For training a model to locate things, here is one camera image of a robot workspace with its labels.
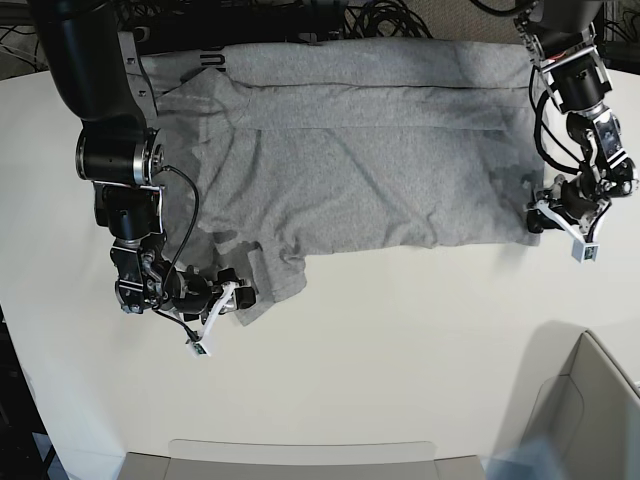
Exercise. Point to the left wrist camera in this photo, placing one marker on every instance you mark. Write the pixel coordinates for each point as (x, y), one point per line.
(584, 251)

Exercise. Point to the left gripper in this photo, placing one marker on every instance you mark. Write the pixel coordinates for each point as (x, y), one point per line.
(575, 204)

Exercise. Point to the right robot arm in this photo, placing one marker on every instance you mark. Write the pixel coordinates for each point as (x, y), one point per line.
(121, 155)

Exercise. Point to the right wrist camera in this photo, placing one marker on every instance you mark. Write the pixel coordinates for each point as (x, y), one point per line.
(197, 349)

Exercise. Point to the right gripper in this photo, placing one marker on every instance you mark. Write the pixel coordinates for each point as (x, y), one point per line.
(192, 296)

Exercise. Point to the grey T-shirt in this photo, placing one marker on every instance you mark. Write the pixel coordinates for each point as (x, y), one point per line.
(293, 150)

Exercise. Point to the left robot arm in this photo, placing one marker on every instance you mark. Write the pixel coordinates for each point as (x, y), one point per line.
(560, 38)

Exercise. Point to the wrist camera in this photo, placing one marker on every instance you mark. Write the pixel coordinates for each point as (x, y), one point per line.
(584, 251)
(197, 349)

